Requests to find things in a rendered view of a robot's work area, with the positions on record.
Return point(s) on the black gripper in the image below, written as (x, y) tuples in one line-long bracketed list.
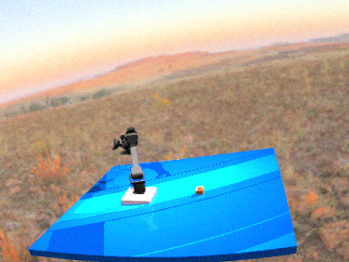
[(117, 144)]

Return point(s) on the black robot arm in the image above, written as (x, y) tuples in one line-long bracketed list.
[(136, 170)]

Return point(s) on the orange block with dark square face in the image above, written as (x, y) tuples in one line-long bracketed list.
[(199, 190)]

